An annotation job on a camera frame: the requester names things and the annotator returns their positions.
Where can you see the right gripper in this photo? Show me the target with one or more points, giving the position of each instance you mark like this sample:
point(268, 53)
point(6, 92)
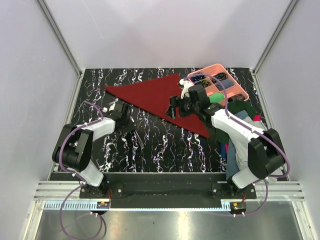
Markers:
point(171, 111)

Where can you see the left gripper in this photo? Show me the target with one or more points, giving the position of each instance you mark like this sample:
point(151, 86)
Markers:
point(131, 126)

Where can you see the red cloth napkin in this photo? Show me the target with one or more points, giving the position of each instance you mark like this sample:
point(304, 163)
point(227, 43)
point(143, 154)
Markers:
point(153, 96)

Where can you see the silver fork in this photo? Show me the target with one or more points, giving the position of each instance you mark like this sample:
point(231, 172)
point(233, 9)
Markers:
point(140, 142)

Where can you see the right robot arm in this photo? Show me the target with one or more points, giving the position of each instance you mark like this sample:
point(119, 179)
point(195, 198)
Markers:
point(259, 152)

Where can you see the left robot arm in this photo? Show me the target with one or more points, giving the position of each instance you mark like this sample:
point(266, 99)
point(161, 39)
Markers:
point(73, 150)

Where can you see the green rolled cloth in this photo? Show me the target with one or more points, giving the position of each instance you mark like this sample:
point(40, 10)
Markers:
point(216, 97)

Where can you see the dark green cloth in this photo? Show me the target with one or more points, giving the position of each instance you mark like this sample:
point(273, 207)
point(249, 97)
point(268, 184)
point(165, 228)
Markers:
point(235, 107)

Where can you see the blue rolled cloth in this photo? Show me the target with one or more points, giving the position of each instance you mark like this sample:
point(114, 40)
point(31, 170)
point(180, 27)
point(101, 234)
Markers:
point(227, 83)

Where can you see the pink compartment tray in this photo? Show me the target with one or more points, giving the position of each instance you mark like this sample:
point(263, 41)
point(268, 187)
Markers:
point(210, 78)

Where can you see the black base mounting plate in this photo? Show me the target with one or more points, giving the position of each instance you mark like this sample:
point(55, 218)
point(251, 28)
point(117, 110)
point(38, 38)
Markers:
point(167, 191)

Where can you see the grey cloth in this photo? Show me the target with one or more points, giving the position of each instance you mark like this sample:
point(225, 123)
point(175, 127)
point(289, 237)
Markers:
point(240, 140)

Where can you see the magenta cloth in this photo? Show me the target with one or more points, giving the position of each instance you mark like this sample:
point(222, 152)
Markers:
point(257, 118)

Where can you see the left aluminium frame post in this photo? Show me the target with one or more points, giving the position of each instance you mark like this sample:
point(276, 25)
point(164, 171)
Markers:
point(44, 8)

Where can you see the aluminium frame post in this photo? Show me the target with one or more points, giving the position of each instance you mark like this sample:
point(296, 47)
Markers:
point(44, 8)
point(276, 34)

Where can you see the right aluminium frame post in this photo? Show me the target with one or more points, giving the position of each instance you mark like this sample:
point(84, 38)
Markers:
point(276, 34)

